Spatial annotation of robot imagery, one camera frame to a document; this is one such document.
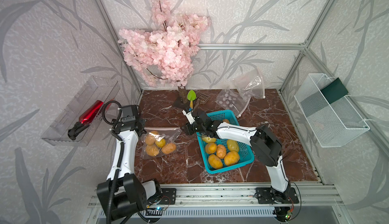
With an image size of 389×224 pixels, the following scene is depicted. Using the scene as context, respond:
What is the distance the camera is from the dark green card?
692mm

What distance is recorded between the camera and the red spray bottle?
1.90ft

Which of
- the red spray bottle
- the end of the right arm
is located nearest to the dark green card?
the end of the right arm

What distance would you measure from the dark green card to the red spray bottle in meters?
1.03
